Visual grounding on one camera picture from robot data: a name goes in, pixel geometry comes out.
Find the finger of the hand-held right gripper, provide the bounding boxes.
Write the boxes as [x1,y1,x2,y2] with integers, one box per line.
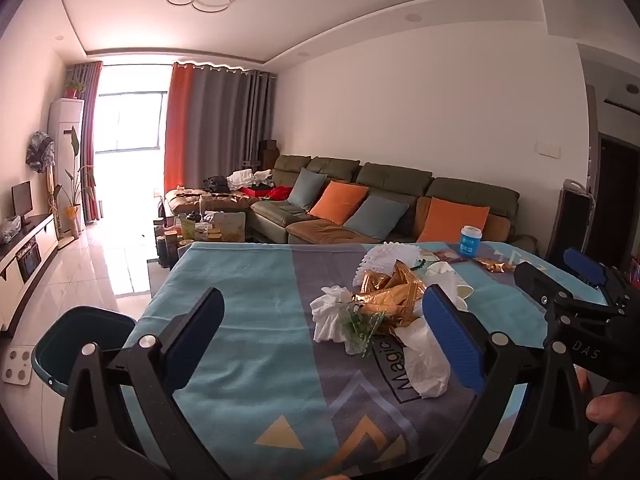
[514,260,621,328]
[563,247,640,308]

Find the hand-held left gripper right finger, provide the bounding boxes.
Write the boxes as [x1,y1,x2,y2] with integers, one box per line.
[415,284,593,480]

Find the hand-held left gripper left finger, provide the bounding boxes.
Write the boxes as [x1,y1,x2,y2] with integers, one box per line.
[57,287,241,480]

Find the white plastic bag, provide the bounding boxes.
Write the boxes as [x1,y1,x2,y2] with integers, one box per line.
[399,317,452,399]

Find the white tissue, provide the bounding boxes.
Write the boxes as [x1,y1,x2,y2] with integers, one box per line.
[310,285,362,344]

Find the teal plastic trash bin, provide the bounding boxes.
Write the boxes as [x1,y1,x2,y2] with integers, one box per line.
[31,306,137,401]

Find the person's right hand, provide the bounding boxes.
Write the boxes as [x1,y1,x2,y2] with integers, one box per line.
[585,392,640,466]

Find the small gold snack packet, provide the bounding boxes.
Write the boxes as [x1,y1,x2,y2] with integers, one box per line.
[475,257,517,274]

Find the teal and grey printed blanket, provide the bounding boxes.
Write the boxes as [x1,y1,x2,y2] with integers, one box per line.
[122,240,616,478]

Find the crushed white paper cup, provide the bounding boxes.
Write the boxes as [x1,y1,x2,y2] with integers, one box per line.
[425,260,460,291]

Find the dark wooden door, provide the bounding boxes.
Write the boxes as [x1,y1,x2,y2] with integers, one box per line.
[597,132,640,271]

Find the blue and white lidded cup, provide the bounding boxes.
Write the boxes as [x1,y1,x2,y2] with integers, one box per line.
[460,226,482,260]

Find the clear green-printed plastic wrapper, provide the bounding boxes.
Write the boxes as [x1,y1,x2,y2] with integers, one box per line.
[340,310,387,357]

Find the orange cushion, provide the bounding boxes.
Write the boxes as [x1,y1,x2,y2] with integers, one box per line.
[416,197,491,245]
[308,180,369,226]

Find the pleated white paper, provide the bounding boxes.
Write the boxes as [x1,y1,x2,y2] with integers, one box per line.
[354,242,426,286]

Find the cluster of food jars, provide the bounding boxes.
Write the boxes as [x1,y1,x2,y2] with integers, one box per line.
[155,209,247,261]

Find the teal cushion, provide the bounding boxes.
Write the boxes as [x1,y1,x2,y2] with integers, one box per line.
[287,167,328,211]
[344,195,410,242]

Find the red clothes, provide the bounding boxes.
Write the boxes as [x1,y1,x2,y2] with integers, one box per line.
[242,185,294,204]

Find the green and brown sofa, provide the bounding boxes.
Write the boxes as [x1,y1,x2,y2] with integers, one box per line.
[164,154,538,256]

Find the tall leafy potted plant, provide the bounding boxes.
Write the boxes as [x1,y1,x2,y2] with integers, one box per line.
[54,125,97,239]

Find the white bathroom scale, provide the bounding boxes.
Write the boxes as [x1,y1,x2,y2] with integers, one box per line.
[2,347,41,386]

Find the white and black tv cabinet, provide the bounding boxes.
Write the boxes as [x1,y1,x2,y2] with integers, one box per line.
[0,212,60,333]

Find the brown cardboard box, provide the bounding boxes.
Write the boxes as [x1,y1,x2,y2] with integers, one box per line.
[257,139,280,171]

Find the orange and grey curtain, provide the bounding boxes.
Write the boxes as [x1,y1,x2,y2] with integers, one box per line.
[75,61,104,223]
[164,60,278,196]

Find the clear plastic bag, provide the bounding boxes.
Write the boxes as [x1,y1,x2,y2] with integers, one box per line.
[0,216,23,243]

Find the black monitor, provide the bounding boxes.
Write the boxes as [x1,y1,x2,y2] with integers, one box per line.
[12,181,34,221]

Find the covered standing fan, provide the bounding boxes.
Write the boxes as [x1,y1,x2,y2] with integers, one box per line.
[26,130,57,241]

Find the white standing air conditioner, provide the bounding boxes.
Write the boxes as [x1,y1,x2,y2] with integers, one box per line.
[48,97,85,241]

